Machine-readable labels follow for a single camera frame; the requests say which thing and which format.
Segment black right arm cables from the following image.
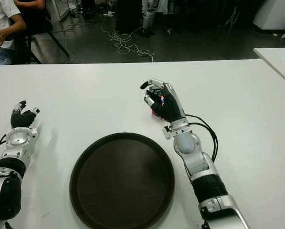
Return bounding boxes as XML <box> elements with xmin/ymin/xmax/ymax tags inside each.
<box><xmin>186</xmin><ymin>114</ymin><xmax>219</xmax><ymax>162</ymax></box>

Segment black cabinet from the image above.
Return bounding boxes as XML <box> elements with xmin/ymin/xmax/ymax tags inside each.
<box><xmin>115</xmin><ymin>0</ymin><xmax>143</xmax><ymax>33</ymax></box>

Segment tangled white floor cable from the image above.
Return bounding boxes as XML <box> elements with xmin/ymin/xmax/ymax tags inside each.
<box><xmin>101</xmin><ymin>18</ymin><xmax>155</xmax><ymax>63</ymax></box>

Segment white machine housing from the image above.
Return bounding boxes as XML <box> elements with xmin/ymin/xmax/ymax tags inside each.
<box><xmin>252</xmin><ymin>0</ymin><xmax>285</xmax><ymax>31</ymax></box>

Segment person in black shirt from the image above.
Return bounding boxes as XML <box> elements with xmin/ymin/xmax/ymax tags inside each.
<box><xmin>14</xmin><ymin>0</ymin><xmax>53</xmax><ymax>34</ymax></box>

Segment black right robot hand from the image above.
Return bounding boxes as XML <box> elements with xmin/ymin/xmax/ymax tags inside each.
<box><xmin>139</xmin><ymin>78</ymin><xmax>187</xmax><ymax>124</ymax></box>

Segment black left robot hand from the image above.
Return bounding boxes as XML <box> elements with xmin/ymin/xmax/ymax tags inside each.
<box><xmin>11</xmin><ymin>100</ymin><xmax>42</xmax><ymax>129</ymax></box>

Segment thin white floor cable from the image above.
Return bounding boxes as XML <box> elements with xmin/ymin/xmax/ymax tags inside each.
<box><xmin>61</xmin><ymin>20</ymin><xmax>95</xmax><ymax>63</ymax></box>

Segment multicoloured Rubik's cube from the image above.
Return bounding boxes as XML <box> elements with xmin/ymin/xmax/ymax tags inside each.
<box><xmin>151</xmin><ymin>94</ymin><xmax>166</xmax><ymax>119</ymax></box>

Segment white cabinet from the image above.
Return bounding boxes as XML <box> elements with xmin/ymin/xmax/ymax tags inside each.
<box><xmin>45</xmin><ymin>0</ymin><xmax>70</xmax><ymax>21</ymax></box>

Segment black chair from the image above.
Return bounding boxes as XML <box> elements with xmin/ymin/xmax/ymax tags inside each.
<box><xmin>3</xmin><ymin>16</ymin><xmax>70</xmax><ymax>65</ymax></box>

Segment white side table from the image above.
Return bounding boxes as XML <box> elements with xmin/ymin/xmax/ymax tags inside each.
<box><xmin>253</xmin><ymin>47</ymin><xmax>285</xmax><ymax>89</ymax></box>

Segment silver humanoid robot legs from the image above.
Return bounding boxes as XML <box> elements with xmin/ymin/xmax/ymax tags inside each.
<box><xmin>141</xmin><ymin>0</ymin><xmax>157</xmax><ymax>38</ymax></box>

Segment dark brown round plate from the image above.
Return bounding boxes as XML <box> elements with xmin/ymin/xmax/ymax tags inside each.
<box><xmin>69</xmin><ymin>132</ymin><xmax>176</xmax><ymax>229</ymax></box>

